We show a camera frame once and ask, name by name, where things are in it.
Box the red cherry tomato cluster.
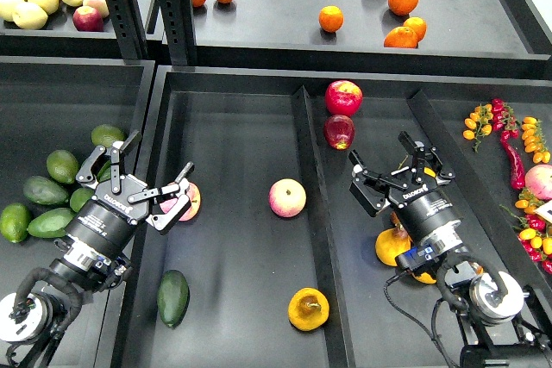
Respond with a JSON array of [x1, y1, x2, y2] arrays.
[[491, 98, 519, 140]]

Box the green avocado bottom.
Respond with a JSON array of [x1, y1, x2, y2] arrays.
[[27, 208, 75, 239]]

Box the dark green avocado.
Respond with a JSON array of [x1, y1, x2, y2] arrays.
[[157, 270, 190, 327]]

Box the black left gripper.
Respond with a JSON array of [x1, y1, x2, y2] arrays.
[[66, 130, 195, 259]]

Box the red chili pepper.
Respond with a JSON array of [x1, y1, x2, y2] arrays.
[[499, 130, 525, 190]]

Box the green avocado top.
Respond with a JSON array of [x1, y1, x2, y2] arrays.
[[91, 124, 126, 147]]

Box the pink apple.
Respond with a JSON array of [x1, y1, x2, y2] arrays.
[[268, 178, 306, 218], [160, 182, 201, 221]]

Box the orange cherry tomato cluster right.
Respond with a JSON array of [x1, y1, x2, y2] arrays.
[[522, 116, 551, 164]]

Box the green avocado middle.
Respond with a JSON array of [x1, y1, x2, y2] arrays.
[[97, 161, 111, 183]]

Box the white label card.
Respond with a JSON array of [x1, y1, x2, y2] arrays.
[[535, 200, 552, 223]]

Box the black tray divider left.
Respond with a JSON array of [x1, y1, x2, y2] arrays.
[[292, 86, 356, 367]]

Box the black tray divider right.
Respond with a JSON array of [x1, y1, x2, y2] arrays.
[[408, 86, 551, 332]]

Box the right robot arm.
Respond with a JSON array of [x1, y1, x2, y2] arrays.
[[348, 132, 551, 367]]

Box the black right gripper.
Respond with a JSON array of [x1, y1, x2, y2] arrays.
[[348, 131, 461, 252]]

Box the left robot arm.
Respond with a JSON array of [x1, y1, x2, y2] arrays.
[[1, 131, 194, 367]]

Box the pink apple right edge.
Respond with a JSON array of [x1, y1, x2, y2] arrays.
[[524, 164, 552, 201]]

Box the red apple on shelf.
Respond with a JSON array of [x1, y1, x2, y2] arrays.
[[72, 5, 104, 32]]

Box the bright green avocado far left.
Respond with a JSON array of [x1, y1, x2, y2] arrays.
[[1, 203, 32, 243]]

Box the front orange shelf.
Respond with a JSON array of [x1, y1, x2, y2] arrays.
[[384, 26, 418, 48]]

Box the yellow pear top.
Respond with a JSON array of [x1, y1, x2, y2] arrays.
[[423, 167, 436, 178]]

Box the orange cherry tomato cluster left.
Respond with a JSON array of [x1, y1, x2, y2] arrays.
[[462, 103, 493, 153]]

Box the small orange right shelf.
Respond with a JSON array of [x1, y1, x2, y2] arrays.
[[403, 16, 427, 42]]

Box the green avocado upper left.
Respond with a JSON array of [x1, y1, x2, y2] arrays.
[[47, 149, 79, 184]]

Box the black middle tray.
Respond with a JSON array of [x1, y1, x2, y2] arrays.
[[111, 66, 551, 367]]

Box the green avocado centre low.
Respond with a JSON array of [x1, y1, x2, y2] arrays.
[[69, 188, 94, 213]]

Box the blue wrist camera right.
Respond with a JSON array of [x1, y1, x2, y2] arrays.
[[395, 246, 440, 278]]

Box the black tray divider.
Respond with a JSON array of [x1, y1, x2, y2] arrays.
[[292, 86, 356, 367], [408, 86, 551, 332]]

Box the bright red apple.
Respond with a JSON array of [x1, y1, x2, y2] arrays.
[[324, 80, 363, 117]]

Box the black shelf upright left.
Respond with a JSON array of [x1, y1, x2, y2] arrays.
[[106, 0, 148, 59]]

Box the pink apple centre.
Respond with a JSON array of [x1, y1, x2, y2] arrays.
[[268, 178, 306, 218]]

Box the pink apple left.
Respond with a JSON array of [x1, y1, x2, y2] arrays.
[[160, 182, 201, 221]]

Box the dark red apple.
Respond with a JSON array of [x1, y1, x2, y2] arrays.
[[323, 115, 355, 150]]

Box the mixed cherry tomatoes lower right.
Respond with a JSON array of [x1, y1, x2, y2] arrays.
[[501, 187, 551, 275]]

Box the orange cherry tomato cluster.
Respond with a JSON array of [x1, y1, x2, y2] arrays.
[[462, 103, 493, 153], [522, 116, 551, 164]]

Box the dark avocado left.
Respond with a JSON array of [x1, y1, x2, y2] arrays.
[[23, 176, 69, 206]]

